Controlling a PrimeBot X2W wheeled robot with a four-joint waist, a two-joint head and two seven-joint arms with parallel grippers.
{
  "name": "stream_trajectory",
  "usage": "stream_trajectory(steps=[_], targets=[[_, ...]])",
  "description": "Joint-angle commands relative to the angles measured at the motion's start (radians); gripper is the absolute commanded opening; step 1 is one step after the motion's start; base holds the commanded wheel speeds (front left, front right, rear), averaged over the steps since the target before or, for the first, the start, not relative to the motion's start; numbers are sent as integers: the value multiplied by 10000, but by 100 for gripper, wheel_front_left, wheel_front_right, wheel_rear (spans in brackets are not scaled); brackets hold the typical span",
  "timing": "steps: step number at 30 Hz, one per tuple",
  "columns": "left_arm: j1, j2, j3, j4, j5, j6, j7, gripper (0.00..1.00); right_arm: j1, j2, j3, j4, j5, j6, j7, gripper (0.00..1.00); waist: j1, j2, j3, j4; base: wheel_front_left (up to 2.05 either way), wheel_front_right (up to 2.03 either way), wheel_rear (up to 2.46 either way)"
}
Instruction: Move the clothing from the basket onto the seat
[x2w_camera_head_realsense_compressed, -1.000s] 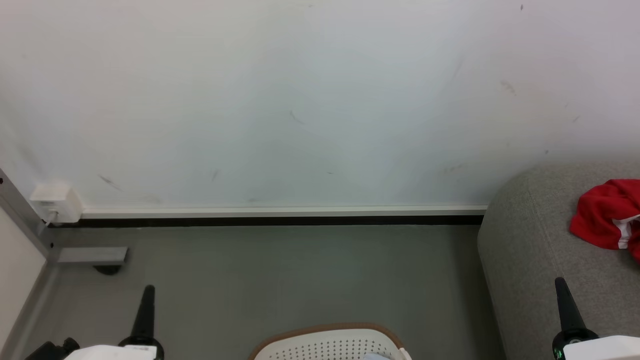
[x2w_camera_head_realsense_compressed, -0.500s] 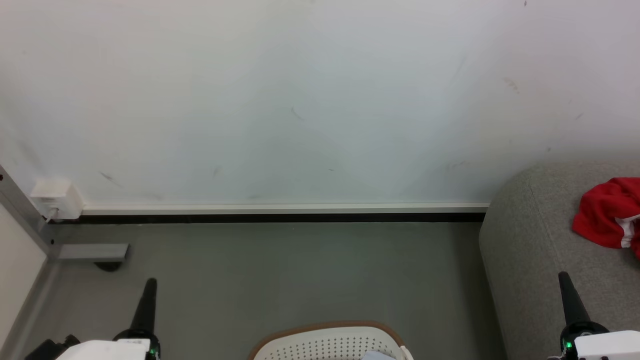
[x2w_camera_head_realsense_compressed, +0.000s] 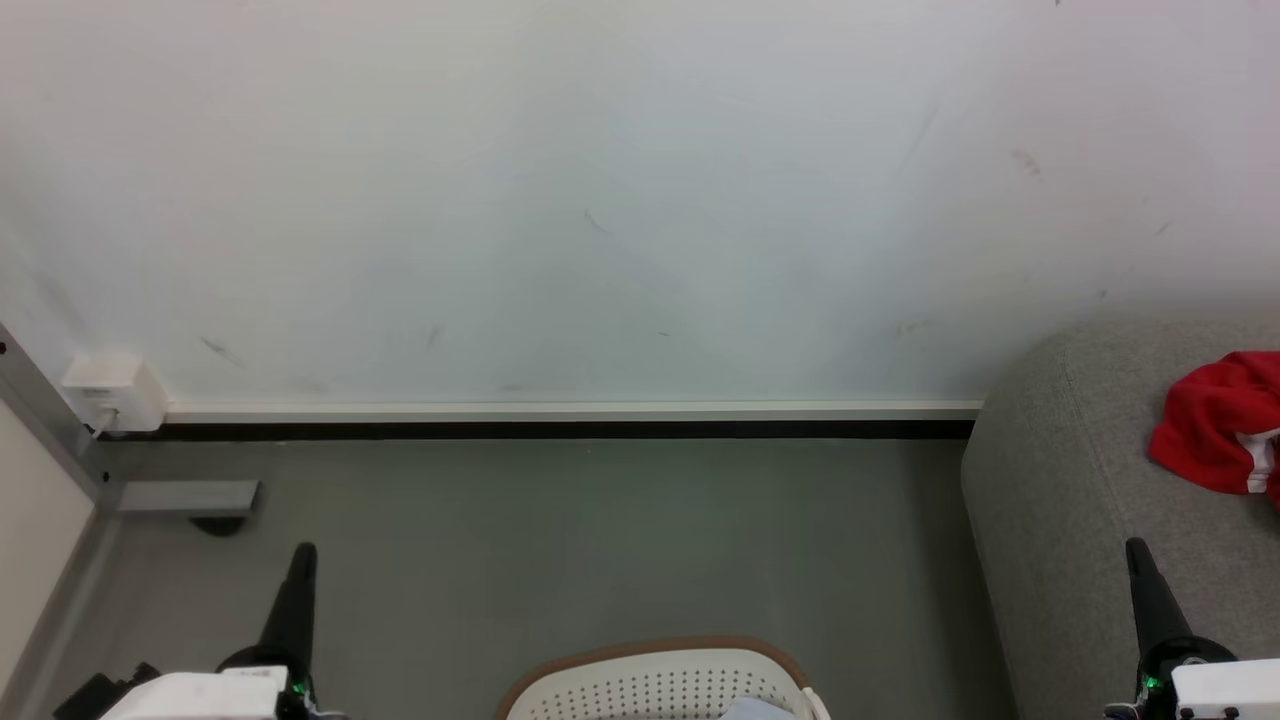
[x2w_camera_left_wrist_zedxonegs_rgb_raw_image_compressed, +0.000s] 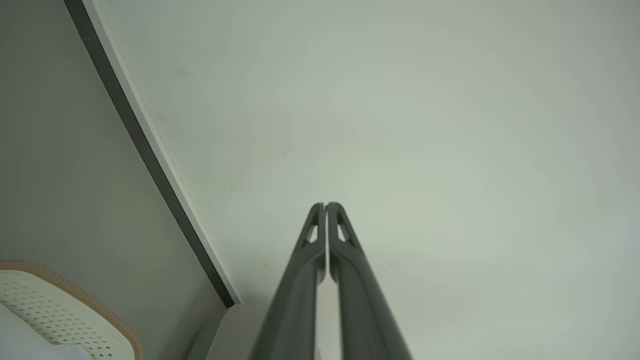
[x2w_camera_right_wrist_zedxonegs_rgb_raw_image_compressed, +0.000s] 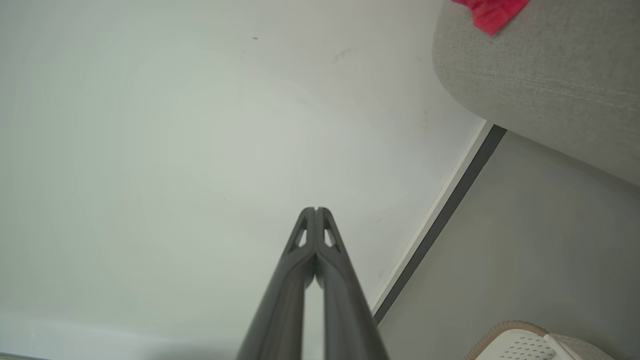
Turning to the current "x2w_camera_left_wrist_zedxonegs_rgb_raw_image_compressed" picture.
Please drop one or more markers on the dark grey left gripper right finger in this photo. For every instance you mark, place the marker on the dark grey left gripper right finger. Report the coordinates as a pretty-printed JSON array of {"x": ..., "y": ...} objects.
[{"x": 365, "y": 300}]

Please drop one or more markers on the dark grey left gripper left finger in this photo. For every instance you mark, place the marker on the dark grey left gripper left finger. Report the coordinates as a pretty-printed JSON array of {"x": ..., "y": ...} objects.
[{"x": 295, "y": 300}]

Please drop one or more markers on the white perforated laundry basket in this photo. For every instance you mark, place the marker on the white perforated laundry basket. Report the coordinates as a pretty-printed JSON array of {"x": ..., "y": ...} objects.
[{"x": 55, "y": 310}]

